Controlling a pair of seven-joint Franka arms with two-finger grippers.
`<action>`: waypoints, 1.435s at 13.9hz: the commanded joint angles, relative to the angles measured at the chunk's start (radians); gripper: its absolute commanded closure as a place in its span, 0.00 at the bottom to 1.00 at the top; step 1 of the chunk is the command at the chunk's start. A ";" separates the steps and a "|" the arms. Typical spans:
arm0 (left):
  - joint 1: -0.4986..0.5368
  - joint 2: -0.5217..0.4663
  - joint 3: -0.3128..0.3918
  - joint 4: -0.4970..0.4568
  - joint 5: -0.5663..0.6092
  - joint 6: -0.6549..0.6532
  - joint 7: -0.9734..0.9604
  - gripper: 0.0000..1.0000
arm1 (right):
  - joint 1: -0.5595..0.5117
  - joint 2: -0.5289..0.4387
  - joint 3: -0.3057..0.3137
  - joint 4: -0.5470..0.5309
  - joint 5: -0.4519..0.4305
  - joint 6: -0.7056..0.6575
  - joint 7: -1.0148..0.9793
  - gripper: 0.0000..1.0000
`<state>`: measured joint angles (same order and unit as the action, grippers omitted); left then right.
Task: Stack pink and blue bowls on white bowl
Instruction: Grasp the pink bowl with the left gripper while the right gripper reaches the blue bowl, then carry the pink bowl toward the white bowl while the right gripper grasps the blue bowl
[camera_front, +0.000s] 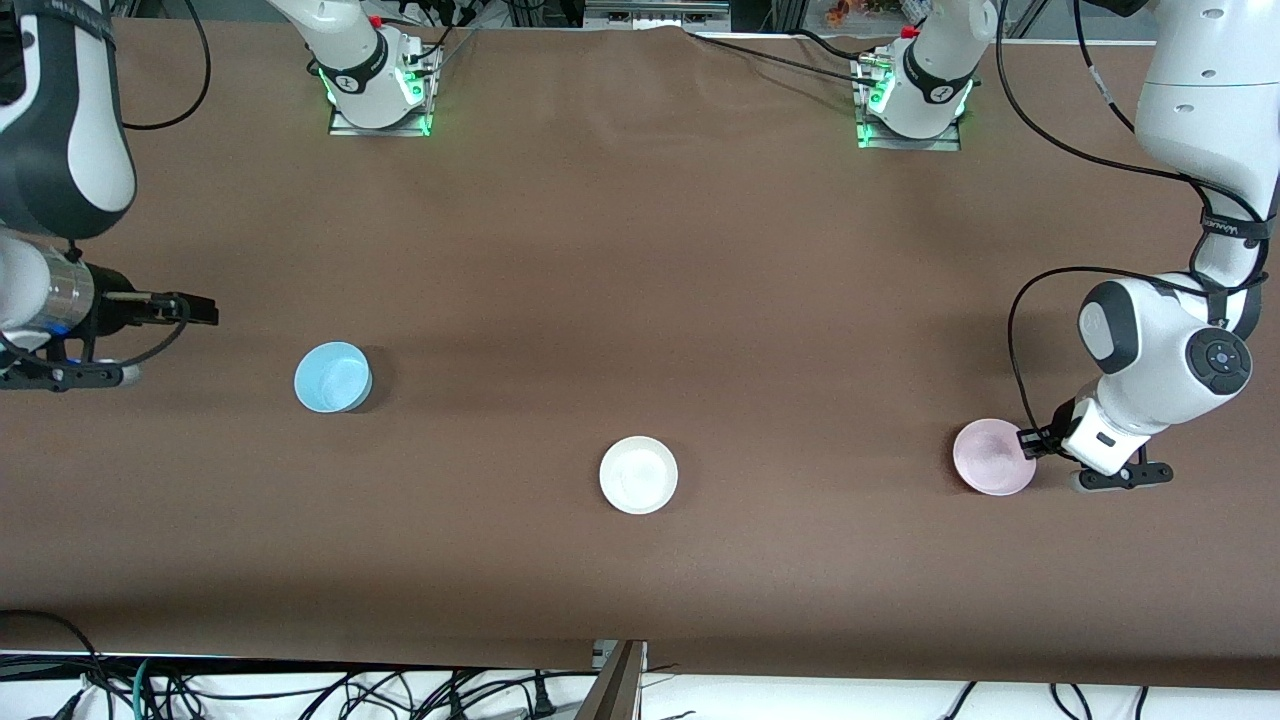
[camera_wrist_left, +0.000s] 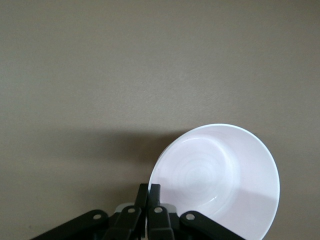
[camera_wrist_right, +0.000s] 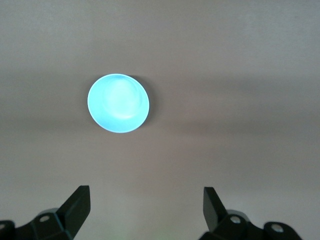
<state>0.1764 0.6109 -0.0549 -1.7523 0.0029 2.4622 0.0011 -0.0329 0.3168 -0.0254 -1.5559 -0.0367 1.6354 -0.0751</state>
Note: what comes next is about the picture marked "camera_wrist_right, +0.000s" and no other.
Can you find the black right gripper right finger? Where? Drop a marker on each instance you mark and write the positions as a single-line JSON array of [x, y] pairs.
[[217, 222]]

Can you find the brown table cover sheet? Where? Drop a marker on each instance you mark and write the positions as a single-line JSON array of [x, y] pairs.
[[225, 62]]

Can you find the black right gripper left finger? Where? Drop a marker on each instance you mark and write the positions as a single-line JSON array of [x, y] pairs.
[[67, 220]]

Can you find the blue plastic bowl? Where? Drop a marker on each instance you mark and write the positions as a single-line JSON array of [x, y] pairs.
[[118, 103]]

